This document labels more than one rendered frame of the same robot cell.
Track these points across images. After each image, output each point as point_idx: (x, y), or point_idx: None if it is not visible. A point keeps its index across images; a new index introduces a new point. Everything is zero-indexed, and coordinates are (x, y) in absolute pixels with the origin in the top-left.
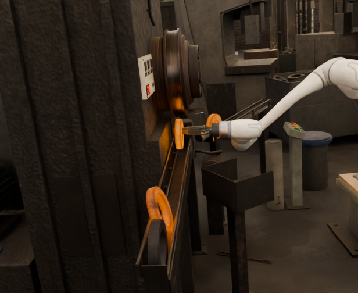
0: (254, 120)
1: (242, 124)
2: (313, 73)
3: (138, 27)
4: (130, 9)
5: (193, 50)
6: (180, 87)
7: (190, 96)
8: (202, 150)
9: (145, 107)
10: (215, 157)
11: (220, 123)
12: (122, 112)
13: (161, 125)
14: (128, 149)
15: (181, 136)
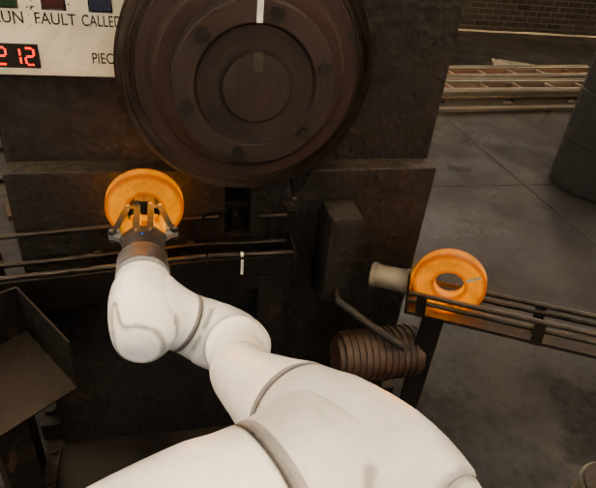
0: (145, 311)
1: (115, 287)
2: (277, 370)
3: None
4: None
5: (211, 8)
6: (119, 95)
7: (183, 138)
8: (338, 302)
9: (18, 93)
10: (377, 344)
11: (129, 245)
12: None
13: (153, 166)
14: (5, 156)
15: (112, 208)
